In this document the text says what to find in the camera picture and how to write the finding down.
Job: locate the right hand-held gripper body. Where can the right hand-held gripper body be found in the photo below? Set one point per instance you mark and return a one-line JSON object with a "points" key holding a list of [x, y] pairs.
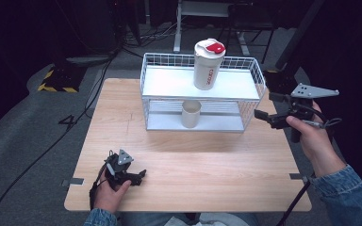
{"points": [[301, 108]]}

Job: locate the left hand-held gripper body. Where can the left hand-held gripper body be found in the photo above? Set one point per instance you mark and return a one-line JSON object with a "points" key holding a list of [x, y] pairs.
{"points": [[119, 171]]}

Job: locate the white cup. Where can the white cup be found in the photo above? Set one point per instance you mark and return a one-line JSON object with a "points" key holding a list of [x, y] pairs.
{"points": [[191, 117]]}

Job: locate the white tumbler with red lid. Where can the white tumbler with red lid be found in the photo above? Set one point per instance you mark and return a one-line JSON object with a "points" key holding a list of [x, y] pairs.
{"points": [[205, 70]]}

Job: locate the person's left hand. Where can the person's left hand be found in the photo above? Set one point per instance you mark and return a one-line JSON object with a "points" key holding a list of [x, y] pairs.
{"points": [[106, 197]]}

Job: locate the person's right hand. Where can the person's right hand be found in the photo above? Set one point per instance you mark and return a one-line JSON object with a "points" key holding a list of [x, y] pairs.
{"points": [[320, 147]]}

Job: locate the black slanted stand with base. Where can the black slanted stand with base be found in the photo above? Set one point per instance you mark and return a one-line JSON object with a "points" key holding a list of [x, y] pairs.
{"points": [[281, 80]]}

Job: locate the person's jeans legs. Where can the person's jeans legs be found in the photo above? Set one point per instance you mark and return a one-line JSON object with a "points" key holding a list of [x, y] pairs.
{"points": [[147, 219]]}

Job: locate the grey tape strip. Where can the grey tape strip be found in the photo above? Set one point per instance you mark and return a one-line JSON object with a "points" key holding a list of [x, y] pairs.
{"points": [[296, 176], [74, 181]]}

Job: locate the black yellow striped stand base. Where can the black yellow striped stand base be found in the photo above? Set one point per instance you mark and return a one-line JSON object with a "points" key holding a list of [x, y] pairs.
{"points": [[59, 80]]}

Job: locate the black metal chair frame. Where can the black metal chair frame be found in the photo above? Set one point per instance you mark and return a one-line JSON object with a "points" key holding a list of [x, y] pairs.
{"points": [[251, 22]]}

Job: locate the white desk frame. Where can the white desk frame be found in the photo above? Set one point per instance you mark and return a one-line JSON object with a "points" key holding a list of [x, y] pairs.
{"points": [[177, 31]]}

